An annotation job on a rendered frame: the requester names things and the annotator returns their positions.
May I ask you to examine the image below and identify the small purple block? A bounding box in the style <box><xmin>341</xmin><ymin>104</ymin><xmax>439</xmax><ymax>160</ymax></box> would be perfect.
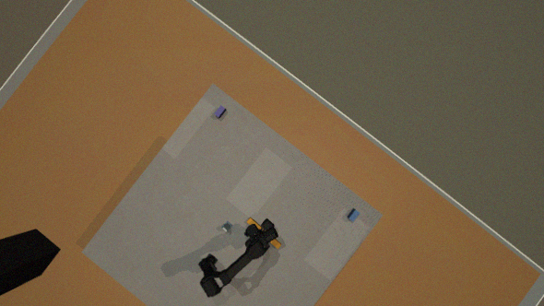
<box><xmin>214</xmin><ymin>105</ymin><xmax>226</xmax><ymax>118</ymax></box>

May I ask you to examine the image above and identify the orange bar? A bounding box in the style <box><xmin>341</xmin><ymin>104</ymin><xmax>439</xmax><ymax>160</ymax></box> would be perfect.
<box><xmin>247</xmin><ymin>218</ymin><xmax>281</xmax><ymax>249</ymax></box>

